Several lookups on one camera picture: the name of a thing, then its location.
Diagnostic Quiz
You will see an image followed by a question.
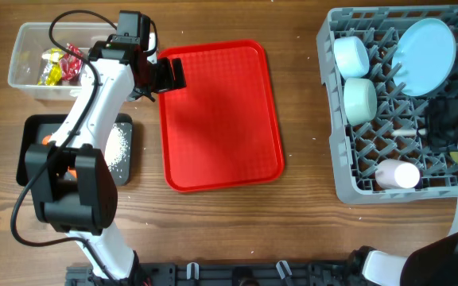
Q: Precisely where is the yellow plastic cup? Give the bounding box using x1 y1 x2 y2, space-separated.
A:
448 151 458 164

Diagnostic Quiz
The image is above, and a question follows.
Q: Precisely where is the white plastic spoon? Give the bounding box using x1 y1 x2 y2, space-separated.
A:
391 129 428 137

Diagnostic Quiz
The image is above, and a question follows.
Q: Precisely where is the light blue plate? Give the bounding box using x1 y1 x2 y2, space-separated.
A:
392 18 456 97

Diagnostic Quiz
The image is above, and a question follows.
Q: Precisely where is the pink plastic cup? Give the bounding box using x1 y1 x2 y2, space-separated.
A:
375 159 421 189

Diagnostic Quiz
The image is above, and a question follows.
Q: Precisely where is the white rice pile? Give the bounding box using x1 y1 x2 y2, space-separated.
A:
104 122 133 185

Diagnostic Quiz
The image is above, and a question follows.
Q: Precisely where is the mint green bowl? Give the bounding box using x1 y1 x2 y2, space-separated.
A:
343 78 377 126

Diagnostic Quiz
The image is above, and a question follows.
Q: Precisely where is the red snack wrapper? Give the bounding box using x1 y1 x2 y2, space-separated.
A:
58 53 83 81

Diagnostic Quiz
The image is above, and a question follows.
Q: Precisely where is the yellow foil wrapper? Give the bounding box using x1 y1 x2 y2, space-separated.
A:
37 48 64 86

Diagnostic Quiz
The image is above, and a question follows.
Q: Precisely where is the light blue bowl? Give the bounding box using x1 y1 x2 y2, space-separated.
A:
333 36 370 79

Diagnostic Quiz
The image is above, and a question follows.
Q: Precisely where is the orange carrot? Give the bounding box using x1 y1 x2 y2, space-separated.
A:
41 134 77 180

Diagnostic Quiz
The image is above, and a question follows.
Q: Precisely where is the white napkin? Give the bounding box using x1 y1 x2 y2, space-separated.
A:
69 81 83 98

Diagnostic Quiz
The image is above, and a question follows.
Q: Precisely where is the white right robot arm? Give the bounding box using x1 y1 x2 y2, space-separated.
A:
347 97 458 285

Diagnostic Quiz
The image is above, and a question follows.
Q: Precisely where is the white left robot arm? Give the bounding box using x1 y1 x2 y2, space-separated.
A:
10 10 186 285

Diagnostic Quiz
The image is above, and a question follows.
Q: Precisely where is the grey dishwasher rack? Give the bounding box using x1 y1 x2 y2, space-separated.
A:
316 5 458 204

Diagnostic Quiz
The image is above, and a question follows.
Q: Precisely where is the clear plastic waste bin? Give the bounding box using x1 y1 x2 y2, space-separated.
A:
7 21 147 102

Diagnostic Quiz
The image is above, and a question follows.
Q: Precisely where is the black waste tray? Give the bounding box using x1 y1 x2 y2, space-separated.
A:
16 114 133 187

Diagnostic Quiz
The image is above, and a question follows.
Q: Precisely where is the red serving tray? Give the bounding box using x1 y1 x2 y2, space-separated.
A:
159 40 285 193

